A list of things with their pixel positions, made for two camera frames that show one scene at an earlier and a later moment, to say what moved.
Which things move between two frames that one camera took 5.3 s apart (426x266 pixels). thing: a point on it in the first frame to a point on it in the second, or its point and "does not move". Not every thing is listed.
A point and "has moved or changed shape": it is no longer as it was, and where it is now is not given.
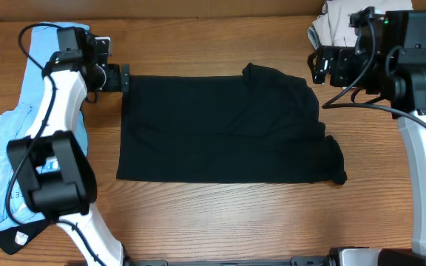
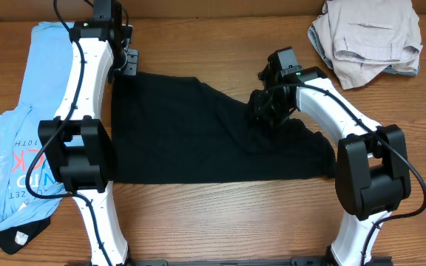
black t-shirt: x=259 y=127 has moved or changed shape
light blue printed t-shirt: x=4 y=206 does not move
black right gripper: x=329 y=66 to x=263 y=107
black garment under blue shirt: x=12 y=239 does not move
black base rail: x=296 y=261 does not move
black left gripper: x=125 y=78 to x=130 y=61
